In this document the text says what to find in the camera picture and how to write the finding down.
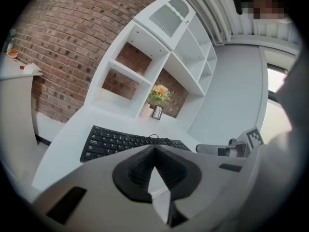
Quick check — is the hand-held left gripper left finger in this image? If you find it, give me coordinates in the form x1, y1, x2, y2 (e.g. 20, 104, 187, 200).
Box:
32, 144, 167, 232

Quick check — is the black picture frame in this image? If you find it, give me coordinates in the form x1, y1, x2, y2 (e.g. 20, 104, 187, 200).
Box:
152, 104, 164, 120

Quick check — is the white low plinth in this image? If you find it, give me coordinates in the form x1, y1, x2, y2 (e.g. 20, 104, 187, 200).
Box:
36, 110, 70, 146

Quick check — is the white side desk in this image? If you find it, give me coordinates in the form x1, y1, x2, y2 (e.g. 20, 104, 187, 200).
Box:
0, 54, 44, 178

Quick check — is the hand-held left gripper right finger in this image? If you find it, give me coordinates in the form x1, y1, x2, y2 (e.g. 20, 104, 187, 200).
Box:
154, 144, 254, 232

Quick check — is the yellow flower bouquet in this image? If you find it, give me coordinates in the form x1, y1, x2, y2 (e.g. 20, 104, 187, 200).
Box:
147, 84, 171, 106

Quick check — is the white table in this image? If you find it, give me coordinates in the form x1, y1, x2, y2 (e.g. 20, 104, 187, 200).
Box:
32, 104, 196, 199

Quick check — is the person's black clothing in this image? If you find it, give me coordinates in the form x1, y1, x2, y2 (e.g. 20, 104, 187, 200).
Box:
275, 52, 309, 140

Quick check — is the white paper sheet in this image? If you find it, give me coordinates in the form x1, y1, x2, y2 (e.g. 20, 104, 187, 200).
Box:
24, 63, 43, 74

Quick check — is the person's head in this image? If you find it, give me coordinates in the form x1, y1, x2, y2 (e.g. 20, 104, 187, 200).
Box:
241, 0, 293, 21

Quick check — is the white hutch shelf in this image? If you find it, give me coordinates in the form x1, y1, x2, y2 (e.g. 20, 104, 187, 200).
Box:
86, 0, 218, 132

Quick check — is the black keyboard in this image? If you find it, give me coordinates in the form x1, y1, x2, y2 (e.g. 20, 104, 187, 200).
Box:
80, 125, 193, 163

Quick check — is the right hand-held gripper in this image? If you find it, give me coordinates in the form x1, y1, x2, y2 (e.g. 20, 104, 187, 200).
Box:
196, 127, 264, 158

